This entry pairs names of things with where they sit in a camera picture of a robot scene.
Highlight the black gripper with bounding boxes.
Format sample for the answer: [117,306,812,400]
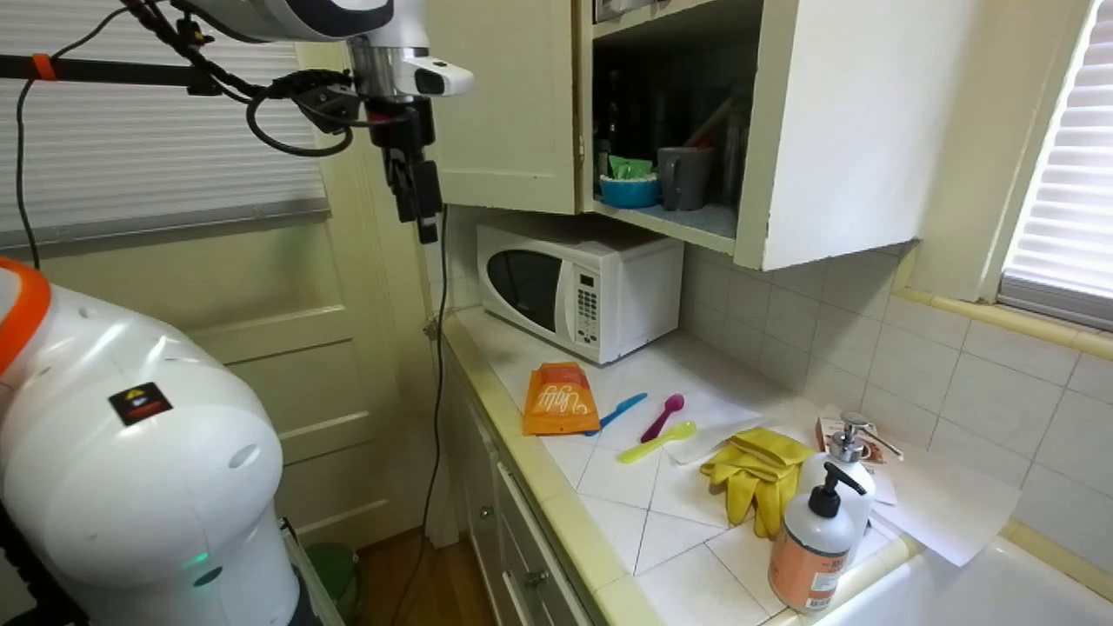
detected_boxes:
[381,113,448,246]

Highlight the green plastic spoon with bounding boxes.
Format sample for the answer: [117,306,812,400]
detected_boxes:
[617,417,703,471]

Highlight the cream cabinet door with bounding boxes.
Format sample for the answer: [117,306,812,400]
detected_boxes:
[428,0,581,219]

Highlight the blue plastic spoon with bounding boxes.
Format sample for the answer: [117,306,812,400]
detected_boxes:
[586,391,652,437]

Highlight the pink plastic spoon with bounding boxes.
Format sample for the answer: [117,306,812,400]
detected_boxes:
[638,392,690,446]

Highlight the cream base cabinet drawers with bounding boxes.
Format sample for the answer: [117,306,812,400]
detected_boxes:
[447,360,607,626]

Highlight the white kitchen sink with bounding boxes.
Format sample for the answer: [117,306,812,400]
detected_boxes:
[812,535,1113,626]

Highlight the cream panelled door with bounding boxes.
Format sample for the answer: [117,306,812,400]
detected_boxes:
[30,150,440,550]

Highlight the white microwave oven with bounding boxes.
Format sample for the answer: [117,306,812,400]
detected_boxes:
[472,213,690,370]

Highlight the blue bowl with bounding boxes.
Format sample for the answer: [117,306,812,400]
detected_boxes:
[600,172,660,213]

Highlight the green item in bowl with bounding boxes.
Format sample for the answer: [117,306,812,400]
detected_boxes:
[603,153,659,186]

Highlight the orange sponge packet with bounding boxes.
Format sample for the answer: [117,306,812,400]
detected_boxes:
[520,363,603,437]

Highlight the gray mug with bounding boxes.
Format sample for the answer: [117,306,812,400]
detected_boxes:
[655,143,719,215]

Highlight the white door window blind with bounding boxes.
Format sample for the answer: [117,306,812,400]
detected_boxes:
[0,0,334,255]

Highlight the green waste bin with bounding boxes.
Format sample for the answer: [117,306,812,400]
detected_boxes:
[304,541,363,622]

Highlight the yellow rubber glove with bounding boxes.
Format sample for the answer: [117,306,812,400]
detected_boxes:
[725,462,805,544]
[695,426,813,499]

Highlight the white soap pump bottle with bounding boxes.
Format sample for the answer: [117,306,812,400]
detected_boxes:
[805,417,906,502]

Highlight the orange soap pump bottle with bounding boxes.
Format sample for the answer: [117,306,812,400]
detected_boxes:
[767,458,872,617]

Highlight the white paper sheet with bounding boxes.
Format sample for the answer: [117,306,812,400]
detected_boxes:
[691,410,1024,570]

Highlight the cream kitchen wall cabinet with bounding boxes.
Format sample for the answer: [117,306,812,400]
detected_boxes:
[428,0,985,274]

